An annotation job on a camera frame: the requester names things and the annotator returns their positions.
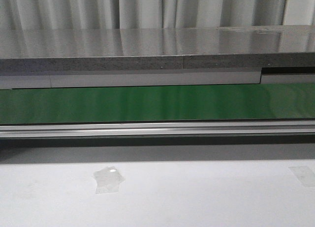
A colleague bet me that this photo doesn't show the aluminium conveyor front rail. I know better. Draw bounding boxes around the aluminium conveyor front rail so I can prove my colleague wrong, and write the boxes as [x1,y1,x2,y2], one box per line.
[0,120,315,138]

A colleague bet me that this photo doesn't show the white pleated curtain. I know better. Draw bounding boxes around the white pleated curtain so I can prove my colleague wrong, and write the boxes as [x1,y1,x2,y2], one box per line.
[0,0,315,30]

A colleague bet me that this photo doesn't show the clear tape strip right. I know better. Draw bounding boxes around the clear tape strip right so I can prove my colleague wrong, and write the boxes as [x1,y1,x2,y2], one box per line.
[289,166,315,188]

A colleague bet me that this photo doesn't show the grey conveyor back guard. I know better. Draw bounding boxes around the grey conveyor back guard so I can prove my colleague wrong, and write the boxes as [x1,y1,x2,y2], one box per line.
[0,66,315,89]

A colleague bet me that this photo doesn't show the green conveyor belt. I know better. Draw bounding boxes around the green conveyor belt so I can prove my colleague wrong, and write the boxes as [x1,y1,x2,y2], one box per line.
[0,83,315,125]

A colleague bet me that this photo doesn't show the clear tape patch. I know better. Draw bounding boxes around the clear tape patch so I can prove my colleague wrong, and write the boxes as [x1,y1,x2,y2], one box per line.
[94,166,125,194]

